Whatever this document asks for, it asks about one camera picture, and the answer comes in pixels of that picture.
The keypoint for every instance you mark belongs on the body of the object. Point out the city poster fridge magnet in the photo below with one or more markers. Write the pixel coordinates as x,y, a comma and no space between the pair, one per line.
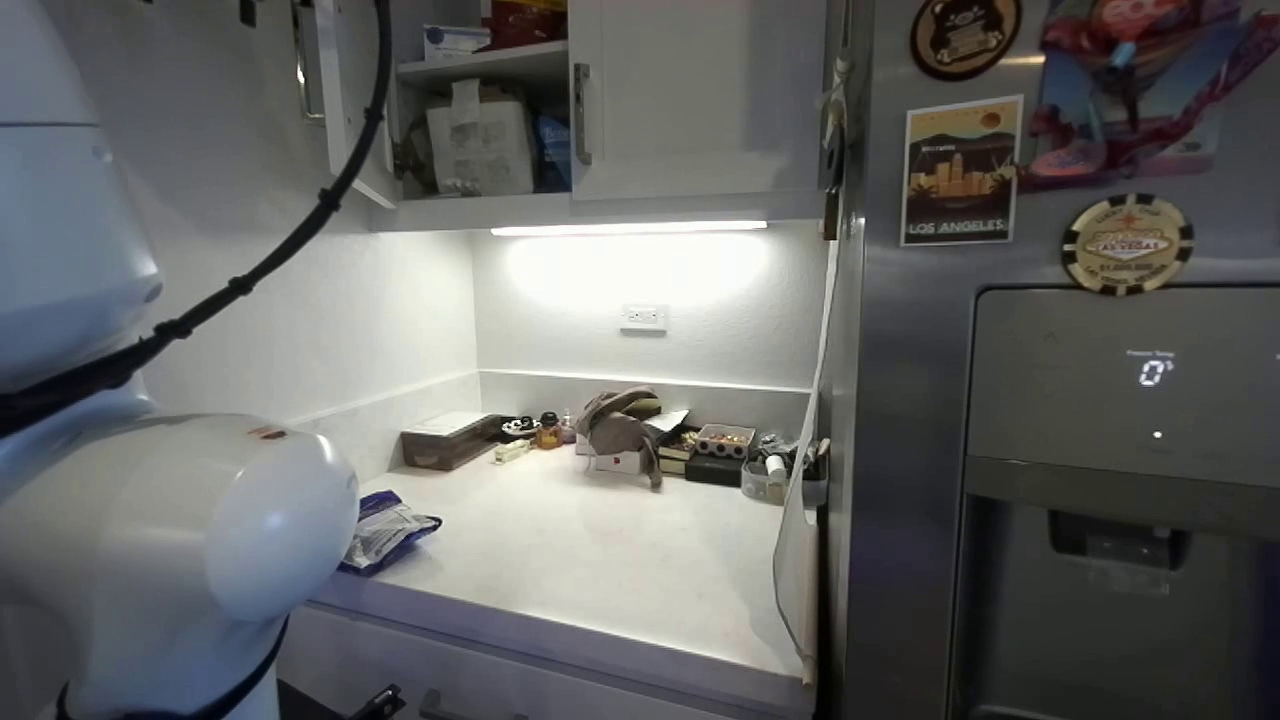
963,175

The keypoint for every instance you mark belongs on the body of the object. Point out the white paper package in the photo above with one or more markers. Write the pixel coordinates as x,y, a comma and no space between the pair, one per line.
481,145

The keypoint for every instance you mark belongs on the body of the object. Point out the small grey tray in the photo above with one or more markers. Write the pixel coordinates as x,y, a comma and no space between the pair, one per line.
766,483

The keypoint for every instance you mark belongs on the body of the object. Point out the small white box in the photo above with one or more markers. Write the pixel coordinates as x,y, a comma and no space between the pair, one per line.
456,42

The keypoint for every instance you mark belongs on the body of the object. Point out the blue bag in cabinet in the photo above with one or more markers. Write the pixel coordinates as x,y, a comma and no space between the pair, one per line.
553,153

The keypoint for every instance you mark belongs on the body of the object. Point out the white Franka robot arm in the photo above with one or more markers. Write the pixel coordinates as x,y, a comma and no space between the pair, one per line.
160,561

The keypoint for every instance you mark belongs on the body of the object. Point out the stainless steel refrigerator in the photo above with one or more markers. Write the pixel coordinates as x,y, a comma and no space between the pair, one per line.
905,467

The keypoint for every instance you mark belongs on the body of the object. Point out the under-cabinet light strip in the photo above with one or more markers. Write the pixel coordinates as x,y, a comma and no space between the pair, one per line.
624,229

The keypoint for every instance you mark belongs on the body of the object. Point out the small dark brown bottle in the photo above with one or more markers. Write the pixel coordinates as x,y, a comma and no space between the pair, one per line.
551,428

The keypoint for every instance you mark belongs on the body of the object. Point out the round black fridge magnet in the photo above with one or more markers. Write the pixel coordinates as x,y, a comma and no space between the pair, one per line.
963,32

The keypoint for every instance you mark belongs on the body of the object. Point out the blue snack bag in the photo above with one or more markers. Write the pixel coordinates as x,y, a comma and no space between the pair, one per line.
392,526

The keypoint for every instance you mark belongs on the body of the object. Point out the colourful picture fridge magnet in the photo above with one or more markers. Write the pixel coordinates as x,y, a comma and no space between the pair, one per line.
1134,93

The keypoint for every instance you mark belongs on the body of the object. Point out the white wall cabinet body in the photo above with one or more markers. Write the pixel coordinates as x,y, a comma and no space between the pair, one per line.
603,208

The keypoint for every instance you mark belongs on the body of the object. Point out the red food package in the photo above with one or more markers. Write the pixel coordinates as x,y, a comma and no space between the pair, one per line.
525,21

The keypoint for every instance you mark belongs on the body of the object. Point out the beige cloth bag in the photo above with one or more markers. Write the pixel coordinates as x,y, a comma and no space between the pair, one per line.
620,417

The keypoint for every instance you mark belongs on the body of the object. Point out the small pale jar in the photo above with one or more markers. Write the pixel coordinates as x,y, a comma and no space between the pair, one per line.
512,455

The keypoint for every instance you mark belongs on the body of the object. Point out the dark item beside package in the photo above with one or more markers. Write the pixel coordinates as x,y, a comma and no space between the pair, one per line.
415,167

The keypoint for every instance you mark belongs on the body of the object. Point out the white wall outlet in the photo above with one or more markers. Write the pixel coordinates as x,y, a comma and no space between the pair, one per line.
643,320

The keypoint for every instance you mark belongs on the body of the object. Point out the white base cabinet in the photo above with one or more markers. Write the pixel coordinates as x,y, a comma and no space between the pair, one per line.
453,665

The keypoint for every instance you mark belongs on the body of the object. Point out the poker chip fridge magnet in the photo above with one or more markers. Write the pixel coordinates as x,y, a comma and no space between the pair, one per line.
1126,242

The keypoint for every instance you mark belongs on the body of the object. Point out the grey fridge water dispenser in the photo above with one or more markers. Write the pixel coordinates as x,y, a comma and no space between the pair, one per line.
1065,440

